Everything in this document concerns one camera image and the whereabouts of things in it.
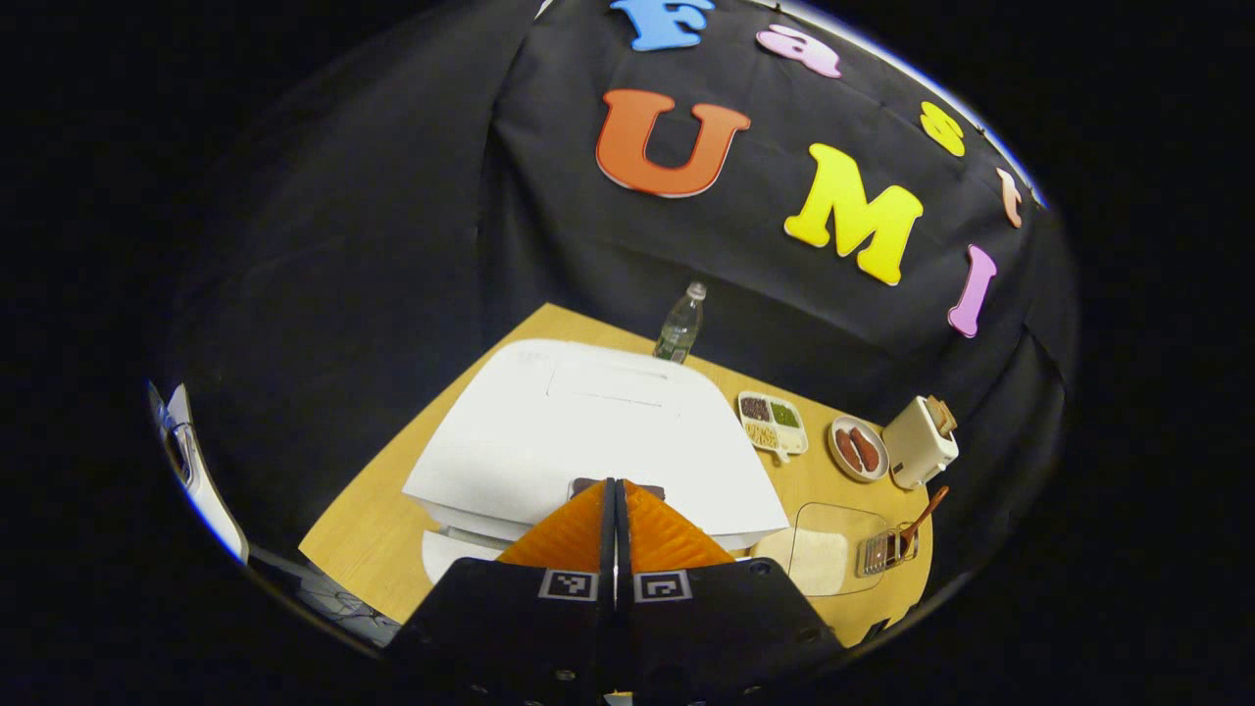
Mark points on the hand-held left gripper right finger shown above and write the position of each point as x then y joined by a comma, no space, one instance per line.
726,628

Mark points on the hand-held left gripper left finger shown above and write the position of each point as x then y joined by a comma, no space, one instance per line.
510,628

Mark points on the clear container of rice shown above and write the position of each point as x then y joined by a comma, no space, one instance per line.
868,525

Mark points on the white rice cooker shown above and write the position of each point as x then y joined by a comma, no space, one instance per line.
588,431

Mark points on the brown wooden spoon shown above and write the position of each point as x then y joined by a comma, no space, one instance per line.
922,515

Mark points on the white divided bean tray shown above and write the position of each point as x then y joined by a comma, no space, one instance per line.
773,424

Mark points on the brown sausage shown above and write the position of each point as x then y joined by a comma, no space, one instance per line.
847,451
865,449

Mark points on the white round plate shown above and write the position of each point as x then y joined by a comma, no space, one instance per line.
878,469

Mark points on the white toaster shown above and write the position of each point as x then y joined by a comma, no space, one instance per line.
917,451

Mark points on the toast slice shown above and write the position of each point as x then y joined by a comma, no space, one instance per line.
947,417
933,414

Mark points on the clear plastic water bottle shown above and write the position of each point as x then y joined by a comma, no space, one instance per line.
678,328

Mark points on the black backdrop cloth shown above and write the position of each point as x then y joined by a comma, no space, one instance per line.
392,196

